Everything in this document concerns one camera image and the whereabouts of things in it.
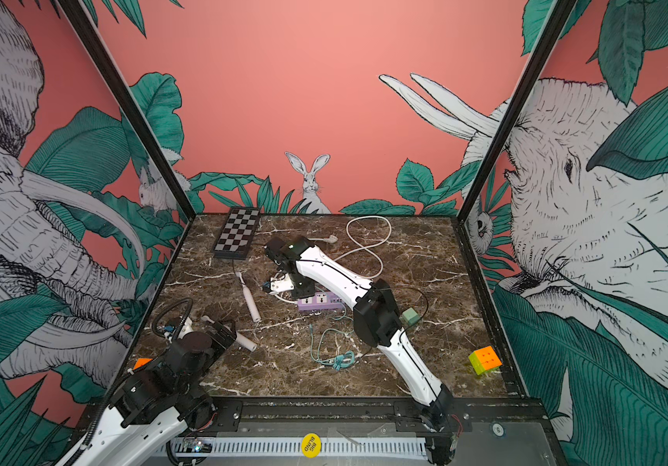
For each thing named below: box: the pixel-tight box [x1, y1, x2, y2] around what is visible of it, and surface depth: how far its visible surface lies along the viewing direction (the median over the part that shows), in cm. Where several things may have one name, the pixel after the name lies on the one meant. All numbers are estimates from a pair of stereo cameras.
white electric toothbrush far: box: [234, 270, 262, 324], surface depth 95 cm
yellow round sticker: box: [301, 432, 322, 459], surface depth 71 cm
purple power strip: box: [297, 291, 344, 311], surface depth 95 cm
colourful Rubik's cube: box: [467, 345, 503, 376], surface depth 82 cm
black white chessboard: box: [211, 206, 262, 261], surface depth 113 cm
